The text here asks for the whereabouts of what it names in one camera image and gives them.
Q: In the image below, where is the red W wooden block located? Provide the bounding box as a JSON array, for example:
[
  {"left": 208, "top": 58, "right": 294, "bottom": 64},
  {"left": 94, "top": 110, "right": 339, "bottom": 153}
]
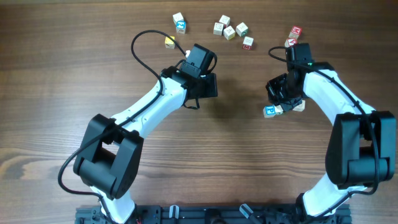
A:
[{"left": 289, "top": 26, "right": 302, "bottom": 39}]

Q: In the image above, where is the red M wooden block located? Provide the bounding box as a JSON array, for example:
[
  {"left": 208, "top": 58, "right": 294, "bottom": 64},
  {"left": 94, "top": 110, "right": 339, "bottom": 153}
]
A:
[{"left": 243, "top": 37, "right": 254, "bottom": 50}]

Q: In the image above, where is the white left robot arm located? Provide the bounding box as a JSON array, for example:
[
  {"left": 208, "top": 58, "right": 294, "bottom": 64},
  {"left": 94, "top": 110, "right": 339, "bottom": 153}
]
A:
[{"left": 73, "top": 44, "right": 218, "bottom": 223}]

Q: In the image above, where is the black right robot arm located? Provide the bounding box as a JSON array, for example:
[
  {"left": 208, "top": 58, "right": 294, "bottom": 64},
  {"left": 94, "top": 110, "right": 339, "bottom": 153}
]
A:
[{"left": 263, "top": 43, "right": 396, "bottom": 223}]

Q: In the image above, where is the plain top wooden block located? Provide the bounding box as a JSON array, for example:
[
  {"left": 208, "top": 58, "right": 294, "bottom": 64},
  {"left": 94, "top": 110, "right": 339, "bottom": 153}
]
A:
[{"left": 172, "top": 12, "right": 184, "bottom": 24}]

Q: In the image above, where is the blue P wooden block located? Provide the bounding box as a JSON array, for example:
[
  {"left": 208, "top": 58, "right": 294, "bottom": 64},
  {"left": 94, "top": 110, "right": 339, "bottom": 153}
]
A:
[{"left": 263, "top": 105, "right": 277, "bottom": 118}]

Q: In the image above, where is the yellow top wooden block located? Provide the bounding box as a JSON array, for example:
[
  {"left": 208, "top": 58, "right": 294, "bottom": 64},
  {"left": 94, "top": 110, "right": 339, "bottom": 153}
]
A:
[{"left": 165, "top": 36, "right": 175, "bottom": 49}]

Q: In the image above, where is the blue D wooden block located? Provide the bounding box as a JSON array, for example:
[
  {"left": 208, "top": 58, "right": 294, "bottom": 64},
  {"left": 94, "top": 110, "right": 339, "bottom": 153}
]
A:
[{"left": 293, "top": 100, "right": 305, "bottom": 112}]

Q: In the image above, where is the red sided wooden block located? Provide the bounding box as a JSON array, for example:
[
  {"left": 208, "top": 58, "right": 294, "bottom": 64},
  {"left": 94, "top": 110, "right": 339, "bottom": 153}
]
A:
[{"left": 219, "top": 15, "right": 231, "bottom": 28}]

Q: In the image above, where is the green sided white block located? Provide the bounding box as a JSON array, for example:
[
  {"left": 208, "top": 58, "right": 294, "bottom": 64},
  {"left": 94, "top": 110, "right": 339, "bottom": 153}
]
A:
[{"left": 274, "top": 105, "right": 284, "bottom": 114}]

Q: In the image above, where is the blue framed wooden block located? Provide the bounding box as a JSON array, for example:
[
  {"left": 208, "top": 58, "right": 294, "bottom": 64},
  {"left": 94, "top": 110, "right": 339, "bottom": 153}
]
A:
[{"left": 213, "top": 22, "right": 224, "bottom": 35}]

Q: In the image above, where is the blue N wooden block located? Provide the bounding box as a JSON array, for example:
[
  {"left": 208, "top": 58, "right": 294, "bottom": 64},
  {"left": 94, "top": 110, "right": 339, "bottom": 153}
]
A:
[{"left": 175, "top": 21, "right": 187, "bottom": 34}]

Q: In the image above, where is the green letter wooden block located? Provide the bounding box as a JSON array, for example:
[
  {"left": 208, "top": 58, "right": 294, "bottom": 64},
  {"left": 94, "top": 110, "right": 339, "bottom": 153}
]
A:
[{"left": 236, "top": 22, "right": 248, "bottom": 37}]

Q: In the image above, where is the red A wooden block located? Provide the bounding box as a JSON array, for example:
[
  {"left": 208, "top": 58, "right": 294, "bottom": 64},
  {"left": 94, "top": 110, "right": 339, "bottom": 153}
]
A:
[{"left": 284, "top": 38, "right": 297, "bottom": 47}]

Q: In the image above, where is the yellow letter wooden block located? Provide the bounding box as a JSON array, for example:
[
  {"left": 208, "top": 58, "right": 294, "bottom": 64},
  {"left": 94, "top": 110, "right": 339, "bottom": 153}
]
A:
[{"left": 223, "top": 26, "right": 236, "bottom": 40}]

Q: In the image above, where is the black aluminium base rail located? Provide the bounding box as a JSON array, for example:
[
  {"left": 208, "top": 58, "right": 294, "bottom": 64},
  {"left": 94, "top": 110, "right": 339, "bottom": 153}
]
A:
[{"left": 75, "top": 204, "right": 352, "bottom": 224}]

